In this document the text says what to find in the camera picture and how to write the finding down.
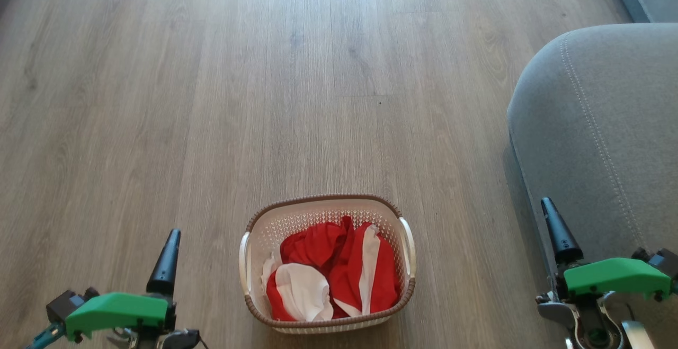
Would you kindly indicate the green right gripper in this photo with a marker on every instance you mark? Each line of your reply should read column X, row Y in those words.
column 614, row 277

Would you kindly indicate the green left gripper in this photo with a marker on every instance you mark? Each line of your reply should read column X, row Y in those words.
column 119, row 312

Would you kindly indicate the red and white cloth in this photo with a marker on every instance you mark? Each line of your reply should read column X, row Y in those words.
column 365, row 272

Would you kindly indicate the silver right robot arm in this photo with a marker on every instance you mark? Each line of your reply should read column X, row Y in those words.
column 588, row 322

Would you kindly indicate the grey fabric sofa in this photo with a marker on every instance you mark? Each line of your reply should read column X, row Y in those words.
column 604, row 142

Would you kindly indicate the white woven plastic laundry basket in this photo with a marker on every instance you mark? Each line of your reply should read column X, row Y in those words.
column 394, row 264

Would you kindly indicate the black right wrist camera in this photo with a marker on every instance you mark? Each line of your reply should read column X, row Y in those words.
column 662, row 261

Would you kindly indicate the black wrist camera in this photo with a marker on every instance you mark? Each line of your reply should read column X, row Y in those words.
column 63, row 304
column 662, row 261

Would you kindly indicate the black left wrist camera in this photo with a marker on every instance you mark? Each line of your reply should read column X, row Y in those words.
column 63, row 304

